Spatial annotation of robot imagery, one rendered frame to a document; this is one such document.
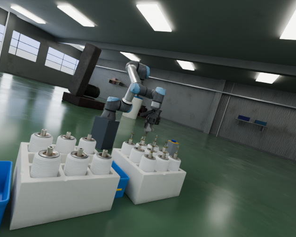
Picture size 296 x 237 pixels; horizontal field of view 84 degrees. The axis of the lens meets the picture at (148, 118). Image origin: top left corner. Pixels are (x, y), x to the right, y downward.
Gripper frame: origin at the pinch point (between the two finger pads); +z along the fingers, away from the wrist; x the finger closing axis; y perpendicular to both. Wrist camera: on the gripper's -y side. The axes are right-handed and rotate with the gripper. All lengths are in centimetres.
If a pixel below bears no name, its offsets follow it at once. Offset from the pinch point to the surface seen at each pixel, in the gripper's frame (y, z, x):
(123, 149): -4.0, 13.6, -15.8
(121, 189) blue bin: 13.4, 29.7, -31.5
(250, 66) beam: 20, -255, 551
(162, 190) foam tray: 29.8, 28.2, -10.8
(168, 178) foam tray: 30.6, 20.0, -8.8
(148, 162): 20.8, 11.5, -23.5
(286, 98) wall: 191, -245, 890
